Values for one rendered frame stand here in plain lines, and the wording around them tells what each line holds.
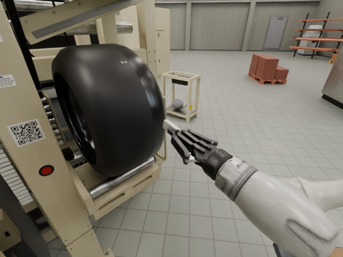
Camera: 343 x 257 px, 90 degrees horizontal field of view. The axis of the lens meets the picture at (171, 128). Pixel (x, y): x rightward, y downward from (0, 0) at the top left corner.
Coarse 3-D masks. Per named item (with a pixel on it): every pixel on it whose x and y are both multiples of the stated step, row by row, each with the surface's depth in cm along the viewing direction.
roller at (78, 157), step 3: (78, 153) 92; (81, 153) 92; (75, 156) 90; (78, 156) 91; (81, 156) 91; (72, 159) 89; (75, 159) 90; (78, 159) 90; (81, 159) 92; (84, 159) 93; (69, 162) 91; (72, 162) 89; (75, 162) 90
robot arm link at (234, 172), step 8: (232, 160) 38; (240, 160) 38; (224, 168) 37; (232, 168) 36; (240, 168) 36; (248, 168) 36; (256, 168) 37; (216, 176) 38; (224, 176) 37; (232, 176) 36; (240, 176) 35; (248, 176) 35; (216, 184) 39; (224, 184) 37; (232, 184) 35; (240, 184) 34; (224, 192) 38; (232, 192) 35; (232, 200) 37
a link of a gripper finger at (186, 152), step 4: (172, 136) 48; (176, 136) 48; (176, 140) 46; (172, 144) 49; (176, 144) 46; (180, 144) 45; (176, 148) 47; (180, 148) 45; (184, 148) 44; (180, 152) 45; (184, 152) 43; (188, 152) 43; (184, 156) 42; (188, 156) 42
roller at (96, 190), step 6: (144, 162) 87; (150, 162) 88; (132, 168) 83; (138, 168) 84; (126, 174) 80; (132, 174) 82; (108, 180) 76; (114, 180) 77; (120, 180) 78; (96, 186) 73; (102, 186) 73; (108, 186) 75; (90, 192) 71; (96, 192) 72; (102, 192) 74
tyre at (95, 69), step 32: (64, 64) 55; (96, 64) 54; (128, 64) 60; (64, 96) 86; (96, 96) 51; (128, 96) 56; (160, 96) 65; (96, 128) 53; (128, 128) 56; (160, 128) 66; (96, 160) 65; (128, 160) 63
